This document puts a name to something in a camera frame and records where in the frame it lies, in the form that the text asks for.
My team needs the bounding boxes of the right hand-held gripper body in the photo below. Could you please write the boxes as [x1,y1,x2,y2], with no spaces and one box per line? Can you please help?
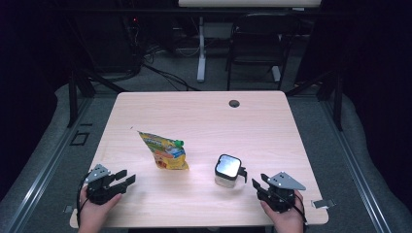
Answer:
[257,171,307,214]

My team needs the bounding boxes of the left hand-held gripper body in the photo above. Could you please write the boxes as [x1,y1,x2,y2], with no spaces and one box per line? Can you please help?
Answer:
[85,163,124,206]

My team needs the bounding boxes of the clear jar with black lid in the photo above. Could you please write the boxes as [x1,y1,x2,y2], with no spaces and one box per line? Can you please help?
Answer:
[214,153,248,189]

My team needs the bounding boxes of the yellow spout pouch green cap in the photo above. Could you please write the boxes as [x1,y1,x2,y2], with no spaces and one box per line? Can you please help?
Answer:
[137,130,189,171]

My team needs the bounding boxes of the person's right hand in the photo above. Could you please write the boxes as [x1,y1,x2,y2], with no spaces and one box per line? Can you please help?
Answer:
[259,190,305,226]

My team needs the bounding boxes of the person's left hand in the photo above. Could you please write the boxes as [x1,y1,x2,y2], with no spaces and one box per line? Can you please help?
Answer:
[79,187,123,226]

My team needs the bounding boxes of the black metal stand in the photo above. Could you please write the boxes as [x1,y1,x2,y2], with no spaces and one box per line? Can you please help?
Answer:
[285,68,344,132]
[66,68,128,128]

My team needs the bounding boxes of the dark equipment with red light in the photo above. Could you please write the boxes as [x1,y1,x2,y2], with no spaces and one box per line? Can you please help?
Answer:
[93,13,144,74]

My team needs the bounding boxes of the white desk leg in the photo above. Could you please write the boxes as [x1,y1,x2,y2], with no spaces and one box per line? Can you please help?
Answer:
[196,16,208,83]

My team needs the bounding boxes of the black folding chair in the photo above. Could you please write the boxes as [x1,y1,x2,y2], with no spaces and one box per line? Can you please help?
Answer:
[225,13,300,91]

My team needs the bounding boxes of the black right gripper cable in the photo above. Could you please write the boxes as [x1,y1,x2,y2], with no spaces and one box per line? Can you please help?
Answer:
[292,192,308,225]

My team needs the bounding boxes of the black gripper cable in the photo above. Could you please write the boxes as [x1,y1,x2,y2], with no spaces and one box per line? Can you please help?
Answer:
[76,173,92,224]
[292,192,308,225]

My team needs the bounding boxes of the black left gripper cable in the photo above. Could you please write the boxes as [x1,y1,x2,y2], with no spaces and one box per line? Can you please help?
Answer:
[76,173,92,224]

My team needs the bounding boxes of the aluminium floor rail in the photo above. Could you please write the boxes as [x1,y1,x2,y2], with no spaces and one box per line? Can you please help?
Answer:
[319,96,395,233]
[0,96,95,233]

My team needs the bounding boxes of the black floor cables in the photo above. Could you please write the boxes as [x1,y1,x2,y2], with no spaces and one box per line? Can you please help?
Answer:
[142,48,200,92]

